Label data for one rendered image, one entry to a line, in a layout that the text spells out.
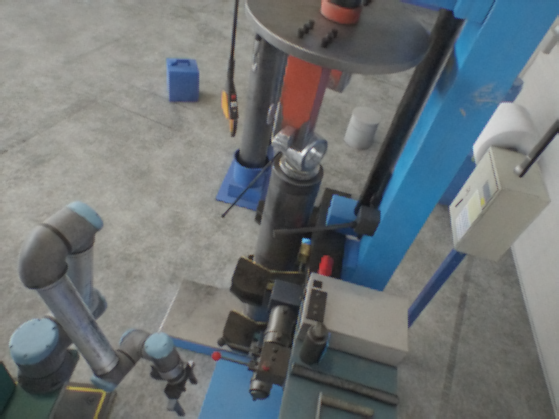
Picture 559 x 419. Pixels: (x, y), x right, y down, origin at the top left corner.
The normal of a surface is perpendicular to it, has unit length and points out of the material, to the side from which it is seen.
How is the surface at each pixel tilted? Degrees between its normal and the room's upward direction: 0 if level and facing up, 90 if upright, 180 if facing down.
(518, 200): 90
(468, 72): 90
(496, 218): 90
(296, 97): 90
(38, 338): 5
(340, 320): 0
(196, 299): 0
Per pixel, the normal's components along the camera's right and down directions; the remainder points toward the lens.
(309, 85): -0.40, 0.61
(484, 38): -0.18, 0.69
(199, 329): 0.18, -0.68
